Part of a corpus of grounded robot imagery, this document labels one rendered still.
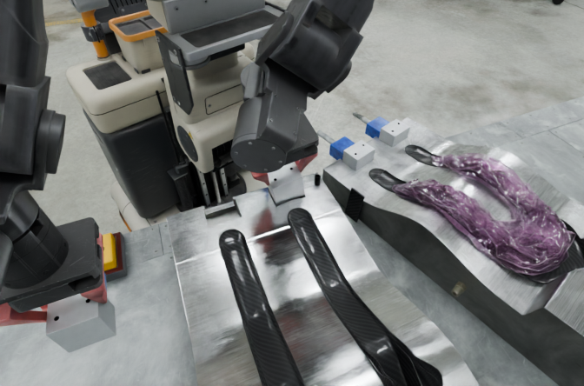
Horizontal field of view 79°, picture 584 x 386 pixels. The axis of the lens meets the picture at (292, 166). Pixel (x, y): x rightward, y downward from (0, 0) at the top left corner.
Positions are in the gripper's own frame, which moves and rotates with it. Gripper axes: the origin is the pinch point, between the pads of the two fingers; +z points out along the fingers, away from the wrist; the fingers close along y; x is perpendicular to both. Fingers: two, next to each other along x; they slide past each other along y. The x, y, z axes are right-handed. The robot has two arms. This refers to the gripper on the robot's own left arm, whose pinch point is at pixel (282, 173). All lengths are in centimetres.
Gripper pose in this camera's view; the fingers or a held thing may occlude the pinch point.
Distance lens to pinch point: 55.4
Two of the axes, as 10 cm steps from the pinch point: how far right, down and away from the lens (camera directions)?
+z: 0.7, 5.8, 8.1
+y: 9.2, -3.5, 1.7
